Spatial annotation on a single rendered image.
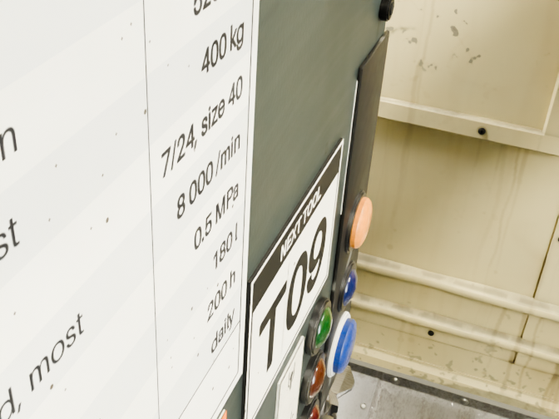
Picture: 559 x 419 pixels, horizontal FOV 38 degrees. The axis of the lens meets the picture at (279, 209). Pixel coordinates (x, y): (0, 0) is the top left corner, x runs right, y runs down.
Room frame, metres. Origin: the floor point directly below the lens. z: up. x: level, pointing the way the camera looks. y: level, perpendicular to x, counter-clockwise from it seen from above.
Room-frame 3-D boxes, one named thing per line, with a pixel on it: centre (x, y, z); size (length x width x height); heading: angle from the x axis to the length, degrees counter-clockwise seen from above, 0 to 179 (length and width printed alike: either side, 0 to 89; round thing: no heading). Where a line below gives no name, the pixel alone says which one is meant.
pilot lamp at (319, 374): (0.27, -0.02, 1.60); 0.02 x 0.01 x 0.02; 162
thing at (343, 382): (0.65, -0.06, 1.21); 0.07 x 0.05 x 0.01; 72
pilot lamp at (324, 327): (0.27, -0.02, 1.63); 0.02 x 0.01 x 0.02; 162
